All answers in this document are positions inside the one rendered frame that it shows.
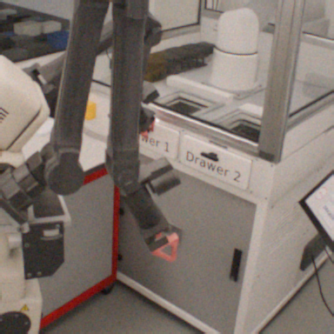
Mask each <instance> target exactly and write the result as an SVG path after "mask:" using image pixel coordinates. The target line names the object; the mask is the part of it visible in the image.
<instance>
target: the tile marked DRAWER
mask: <svg viewBox="0 0 334 334"><path fill-rule="evenodd" d="M317 211H318V214H319V215H320V217H321V218H322V219H323V220H324V222H325V223H326V224H327V226H328V227H329V228H330V230H332V228H333V227H334V204H333V203H332V201H331V200H330V199H328V200H327V201H326V202H325V203H324V204H323V205H322V206H321V207H320V208H319V209H318V210H317Z"/></svg>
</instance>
